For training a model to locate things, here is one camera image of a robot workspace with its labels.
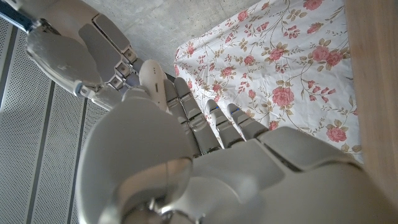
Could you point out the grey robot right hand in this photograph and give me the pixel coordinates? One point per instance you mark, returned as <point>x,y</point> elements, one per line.
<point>68,53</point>

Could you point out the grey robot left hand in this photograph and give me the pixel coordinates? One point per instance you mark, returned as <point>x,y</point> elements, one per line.
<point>233,180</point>

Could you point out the floral backdrop cloth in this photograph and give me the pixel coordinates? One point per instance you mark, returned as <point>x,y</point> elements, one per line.
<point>280,71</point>

